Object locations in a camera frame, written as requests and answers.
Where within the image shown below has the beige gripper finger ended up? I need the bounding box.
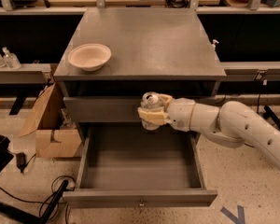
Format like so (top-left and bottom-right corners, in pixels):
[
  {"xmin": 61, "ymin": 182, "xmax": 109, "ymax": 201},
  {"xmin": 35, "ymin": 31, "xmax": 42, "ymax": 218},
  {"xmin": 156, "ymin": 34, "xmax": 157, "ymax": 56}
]
[
  {"xmin": 137, "ymin": 107, "xmax": 171, "ymax": 125},
  {"xmin": 159, "ymin": 93, "xmax": 173, "ymax": 108}
]

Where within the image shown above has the grey drawer cabinet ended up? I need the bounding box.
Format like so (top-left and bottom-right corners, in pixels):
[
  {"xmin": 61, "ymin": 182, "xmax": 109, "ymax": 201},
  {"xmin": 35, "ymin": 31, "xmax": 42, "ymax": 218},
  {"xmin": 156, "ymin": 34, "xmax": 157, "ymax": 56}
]
[{"xmin": 54, "ymin": 7, "xmax": 226, "ymax": 138}]

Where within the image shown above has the black stand leg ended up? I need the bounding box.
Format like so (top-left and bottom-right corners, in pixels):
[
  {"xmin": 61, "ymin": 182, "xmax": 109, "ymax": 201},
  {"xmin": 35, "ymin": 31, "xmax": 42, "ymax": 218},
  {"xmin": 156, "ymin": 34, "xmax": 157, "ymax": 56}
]
[{"xmin": 0, "ymin": 180, "xmax": 68, "ymax": 224}]

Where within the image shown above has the black power adapter left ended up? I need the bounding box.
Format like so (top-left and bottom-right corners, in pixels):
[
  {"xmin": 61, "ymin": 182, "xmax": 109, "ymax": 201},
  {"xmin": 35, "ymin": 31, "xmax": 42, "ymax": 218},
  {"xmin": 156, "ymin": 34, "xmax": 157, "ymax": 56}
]
[{"xmin": 16, "ymin": 152, "xmax": 26, "ymax": 172}]

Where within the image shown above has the white paper bowl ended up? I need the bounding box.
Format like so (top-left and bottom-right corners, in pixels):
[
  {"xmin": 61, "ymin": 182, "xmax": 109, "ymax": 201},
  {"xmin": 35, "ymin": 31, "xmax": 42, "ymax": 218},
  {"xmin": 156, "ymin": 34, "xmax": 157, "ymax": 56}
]
[{"xmin": 68, "ymin": 44, "xmax": 111, "ymax": 71}]

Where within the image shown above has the small white pump bottle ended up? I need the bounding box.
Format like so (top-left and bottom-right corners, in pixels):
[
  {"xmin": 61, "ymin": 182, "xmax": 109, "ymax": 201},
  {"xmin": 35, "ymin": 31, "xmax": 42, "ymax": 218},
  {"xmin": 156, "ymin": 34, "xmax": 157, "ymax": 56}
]
[{"xmin": 212, "ymin": 39, "xmax": 219, "ymax": 50}]

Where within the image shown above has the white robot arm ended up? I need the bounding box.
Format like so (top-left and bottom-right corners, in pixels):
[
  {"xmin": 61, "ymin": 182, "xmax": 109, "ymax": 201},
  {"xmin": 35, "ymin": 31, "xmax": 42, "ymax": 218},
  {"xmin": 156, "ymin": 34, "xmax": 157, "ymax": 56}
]
[{"xmin": 137, "ymin": 92, "xmax": 280, "ymax": 170}]

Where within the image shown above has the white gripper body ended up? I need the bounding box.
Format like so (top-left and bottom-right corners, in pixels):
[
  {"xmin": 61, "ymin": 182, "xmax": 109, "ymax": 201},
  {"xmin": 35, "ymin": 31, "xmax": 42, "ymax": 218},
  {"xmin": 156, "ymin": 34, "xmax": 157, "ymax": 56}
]
[{"xmin": 167, "ymin": 98, "xmax": 196, "ymax": 132}]

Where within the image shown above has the open grey middle drawer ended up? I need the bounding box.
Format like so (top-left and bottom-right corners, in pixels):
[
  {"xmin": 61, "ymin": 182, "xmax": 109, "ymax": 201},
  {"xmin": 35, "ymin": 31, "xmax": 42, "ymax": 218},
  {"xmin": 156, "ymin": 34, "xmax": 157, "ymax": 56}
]
[{"xmin": 63, "ymin": 124, "xmax": 217, "ymax": 208}]

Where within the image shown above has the closed grey top drawer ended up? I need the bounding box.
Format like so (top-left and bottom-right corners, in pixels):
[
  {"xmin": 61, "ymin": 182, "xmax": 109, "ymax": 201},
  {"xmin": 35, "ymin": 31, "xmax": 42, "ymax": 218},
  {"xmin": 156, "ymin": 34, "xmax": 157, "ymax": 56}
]
[{"xmin": 63, "ymin": 96, "xmax": 141, "ymax": 123}]

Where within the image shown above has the clear sanitizer bottle right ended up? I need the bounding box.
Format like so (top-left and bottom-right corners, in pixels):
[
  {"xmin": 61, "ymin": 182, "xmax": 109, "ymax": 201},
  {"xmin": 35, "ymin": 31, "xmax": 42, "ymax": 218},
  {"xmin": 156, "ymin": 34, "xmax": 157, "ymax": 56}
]
[{"xmin": 2, "ymin": 47, "xmax": 21, "ymax": 69}]

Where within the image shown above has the brown cardboard box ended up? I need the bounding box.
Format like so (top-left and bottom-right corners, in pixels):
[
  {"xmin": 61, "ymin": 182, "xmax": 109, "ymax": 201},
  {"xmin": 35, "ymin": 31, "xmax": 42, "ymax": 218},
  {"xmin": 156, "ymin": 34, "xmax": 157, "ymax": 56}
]
[{"xmin": 19, "ymin": 84, "xmax": 82, "ymax": 158}]

